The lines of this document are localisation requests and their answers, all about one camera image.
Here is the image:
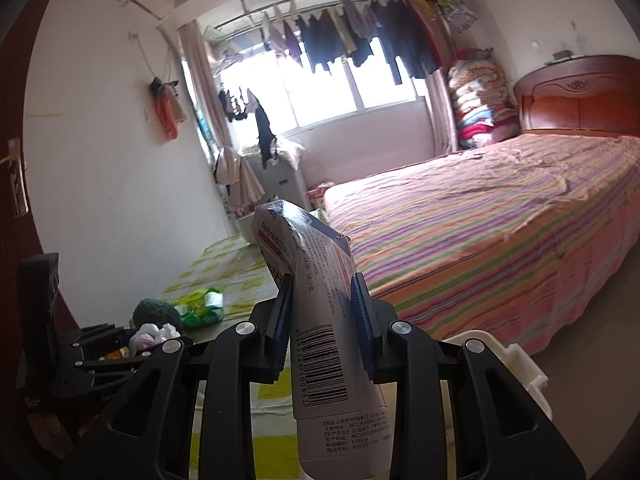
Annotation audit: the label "green plastic snack bag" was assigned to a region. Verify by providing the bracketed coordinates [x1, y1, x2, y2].
[174, 287, 224, 330]

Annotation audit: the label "white toothpaste tube box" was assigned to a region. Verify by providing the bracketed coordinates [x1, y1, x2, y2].
[252, 200, 393, 479]

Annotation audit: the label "white plastic trash bin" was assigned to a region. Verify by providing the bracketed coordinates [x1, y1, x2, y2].
[445, 330, 553, 420]

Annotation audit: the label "crumpled white tissue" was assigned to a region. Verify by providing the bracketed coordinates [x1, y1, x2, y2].
[129, 323, 180, 356]

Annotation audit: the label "dark green round ball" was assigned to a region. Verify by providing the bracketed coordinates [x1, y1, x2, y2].
[131, 298, 182, 332]

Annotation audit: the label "yellow checkered tablecloth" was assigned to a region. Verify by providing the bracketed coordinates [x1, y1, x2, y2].
[160, 235, 307, 479]

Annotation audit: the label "striped bed sheet mattress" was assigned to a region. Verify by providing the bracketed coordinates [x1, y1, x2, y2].
[324, 134, 639, 353]

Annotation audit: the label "white storage box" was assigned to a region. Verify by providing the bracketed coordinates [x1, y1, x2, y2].
[234, 208, 257, 245]

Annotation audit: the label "white washing machine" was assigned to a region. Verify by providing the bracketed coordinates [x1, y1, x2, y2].
[243, 139, 311, 210]

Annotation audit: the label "right pink curtain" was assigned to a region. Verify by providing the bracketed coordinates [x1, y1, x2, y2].
[425, 68, 458, 156]

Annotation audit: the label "pink curtain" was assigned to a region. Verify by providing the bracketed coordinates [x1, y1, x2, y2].
[178, 21, 232, 150]
[425, 68, 458, 156]

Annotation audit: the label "stack of folded quilts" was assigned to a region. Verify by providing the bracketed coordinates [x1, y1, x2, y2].
[448, 49, 521, 150]

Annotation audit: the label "left pink curtain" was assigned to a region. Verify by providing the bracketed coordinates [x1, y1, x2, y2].
[178, 21, 232, 150]

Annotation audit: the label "red wooden headboard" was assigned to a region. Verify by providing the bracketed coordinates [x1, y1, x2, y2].
[514, 54, 640, 138]

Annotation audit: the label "hanging dark clothes row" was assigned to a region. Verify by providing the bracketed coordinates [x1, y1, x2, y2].
[259, 0, 442, 86]

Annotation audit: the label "brown door with handle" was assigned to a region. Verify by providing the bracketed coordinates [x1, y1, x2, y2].
[1, 0, 50, 387]

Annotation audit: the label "clothes on wall hook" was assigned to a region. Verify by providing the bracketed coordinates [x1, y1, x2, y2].
[149, 77, 186, 141]

